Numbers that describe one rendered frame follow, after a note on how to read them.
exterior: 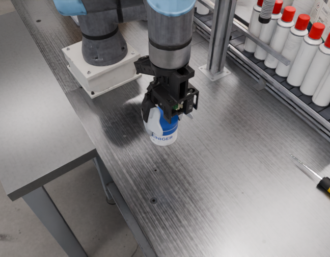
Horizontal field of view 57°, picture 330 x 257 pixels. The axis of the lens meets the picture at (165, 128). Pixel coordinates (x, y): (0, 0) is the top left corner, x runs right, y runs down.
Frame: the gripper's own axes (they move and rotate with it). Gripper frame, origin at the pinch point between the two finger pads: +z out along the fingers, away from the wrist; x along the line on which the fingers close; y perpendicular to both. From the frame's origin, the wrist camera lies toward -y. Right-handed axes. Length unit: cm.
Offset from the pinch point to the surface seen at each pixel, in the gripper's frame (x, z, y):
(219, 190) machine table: 6.7, 16.8, 15.6
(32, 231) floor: -49, 100, -49
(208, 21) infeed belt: 52, 12, -42
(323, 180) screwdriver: 29.2, 14.4, 30.0
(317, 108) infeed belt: 47, 12, 14
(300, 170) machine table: 28.9, 16.8, 24.1
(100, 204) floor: -13, 100, -42
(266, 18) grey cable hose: 40.4, -9.6, -7.8
